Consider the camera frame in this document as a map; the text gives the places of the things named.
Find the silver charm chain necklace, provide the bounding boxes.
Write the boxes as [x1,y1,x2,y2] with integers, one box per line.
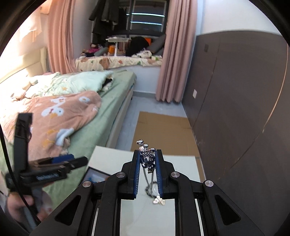
[136,139,167,206]

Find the white wall socket plate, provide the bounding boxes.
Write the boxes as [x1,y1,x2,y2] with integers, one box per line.
[192,90,197,98]

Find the small white folding table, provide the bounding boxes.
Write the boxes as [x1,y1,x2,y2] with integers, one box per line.
[106,36,129,56]

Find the white side table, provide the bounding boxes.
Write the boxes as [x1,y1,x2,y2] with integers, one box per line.
[88,146,200,235]

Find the dark grey pillow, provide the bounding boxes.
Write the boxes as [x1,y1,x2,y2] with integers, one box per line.
[147,34,166,54]

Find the green bed mattress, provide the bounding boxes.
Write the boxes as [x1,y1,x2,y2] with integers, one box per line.
[0,69,137,209]

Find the light green quilt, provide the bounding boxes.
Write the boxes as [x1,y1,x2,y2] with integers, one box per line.
[11,70,113,100]

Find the dark brown wardrobe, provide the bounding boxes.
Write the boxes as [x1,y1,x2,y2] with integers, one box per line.
[182,31,289,235]

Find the pink curtain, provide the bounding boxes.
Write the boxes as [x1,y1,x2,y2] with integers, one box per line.
[156,1,198,103]
[48,0,76,74]

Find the flat brown cardboard sheet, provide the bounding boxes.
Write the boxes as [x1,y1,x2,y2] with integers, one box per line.
[131,112,206,182]

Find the left pink curtain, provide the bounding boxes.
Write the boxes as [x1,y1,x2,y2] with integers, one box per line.
[48,0,76,74]

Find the black cable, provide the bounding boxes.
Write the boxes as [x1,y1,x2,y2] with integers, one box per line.
[0,123,40,227]

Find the pink duck-print fleece blanket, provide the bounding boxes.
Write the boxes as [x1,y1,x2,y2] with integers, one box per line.
[1,90,102,161]

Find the dark hanging clothes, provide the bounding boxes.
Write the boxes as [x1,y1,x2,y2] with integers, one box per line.
[89,0,127,45]

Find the right pink curtain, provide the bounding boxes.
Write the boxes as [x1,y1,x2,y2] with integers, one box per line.
[156,1,198,103]

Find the person's left hand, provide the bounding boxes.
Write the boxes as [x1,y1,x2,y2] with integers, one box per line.
[5,190,53,224]

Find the cream padded headboard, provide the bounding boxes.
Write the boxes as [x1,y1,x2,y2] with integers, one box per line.
[1,47,49,83]

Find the floral window seat cushion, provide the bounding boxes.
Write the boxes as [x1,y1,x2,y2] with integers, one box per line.
[75,56,162,72]

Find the black jewelry box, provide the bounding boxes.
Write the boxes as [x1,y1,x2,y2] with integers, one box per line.
[81,167,111,183]

